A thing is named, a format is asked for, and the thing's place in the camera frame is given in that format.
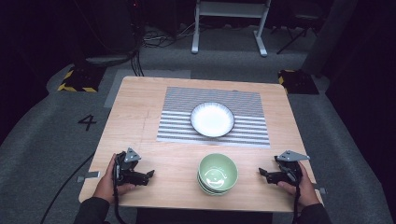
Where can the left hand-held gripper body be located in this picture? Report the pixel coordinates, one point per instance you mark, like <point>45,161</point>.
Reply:
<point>128,174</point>

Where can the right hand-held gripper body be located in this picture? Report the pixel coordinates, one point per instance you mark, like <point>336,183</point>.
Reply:
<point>291,171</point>

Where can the black yellow-striped floor plate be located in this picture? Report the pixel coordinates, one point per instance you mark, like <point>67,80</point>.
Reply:
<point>82,79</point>
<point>299,82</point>

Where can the person's right hand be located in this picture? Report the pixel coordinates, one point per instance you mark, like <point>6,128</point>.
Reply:
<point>306,193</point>

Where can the grey flat stand base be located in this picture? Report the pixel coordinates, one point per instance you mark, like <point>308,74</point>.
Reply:
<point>107,59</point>

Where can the green ceramic bowl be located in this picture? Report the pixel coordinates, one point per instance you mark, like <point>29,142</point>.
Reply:
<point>208,193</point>
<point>218,171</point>
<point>201,185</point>

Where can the person's left hand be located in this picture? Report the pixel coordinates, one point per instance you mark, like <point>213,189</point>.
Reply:
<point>105,188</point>

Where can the white metal desk frame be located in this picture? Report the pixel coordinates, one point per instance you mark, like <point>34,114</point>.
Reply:
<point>230,8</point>

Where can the grey tape strip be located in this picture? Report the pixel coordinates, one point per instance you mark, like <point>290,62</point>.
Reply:
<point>320,190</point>
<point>90,175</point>

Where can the grey curtain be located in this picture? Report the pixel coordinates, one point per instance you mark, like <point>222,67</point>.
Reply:
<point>330,34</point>

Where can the black tripod stand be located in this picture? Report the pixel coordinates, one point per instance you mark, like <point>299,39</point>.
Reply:
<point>295,34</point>

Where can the white plate with dark rim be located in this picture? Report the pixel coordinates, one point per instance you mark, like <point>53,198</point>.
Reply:
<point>212,119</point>

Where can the grey striped placemat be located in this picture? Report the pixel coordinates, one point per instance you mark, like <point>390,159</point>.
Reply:
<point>177,124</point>

